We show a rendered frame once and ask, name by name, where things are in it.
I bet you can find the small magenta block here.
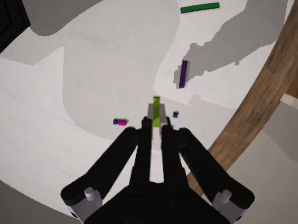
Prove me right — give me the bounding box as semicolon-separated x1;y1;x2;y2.
118;120;127;126

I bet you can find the dark purple rod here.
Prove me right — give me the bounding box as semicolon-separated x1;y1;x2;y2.
179;60;188;88

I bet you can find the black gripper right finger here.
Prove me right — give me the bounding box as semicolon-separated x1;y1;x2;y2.
159;103;255;224

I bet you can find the lime green rod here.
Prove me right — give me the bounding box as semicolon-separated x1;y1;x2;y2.
153;96;160;127

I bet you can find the dark green rod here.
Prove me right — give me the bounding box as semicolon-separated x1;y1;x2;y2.
180;2;220;14

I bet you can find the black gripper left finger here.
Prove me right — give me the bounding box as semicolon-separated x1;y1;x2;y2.
60;103;153;224

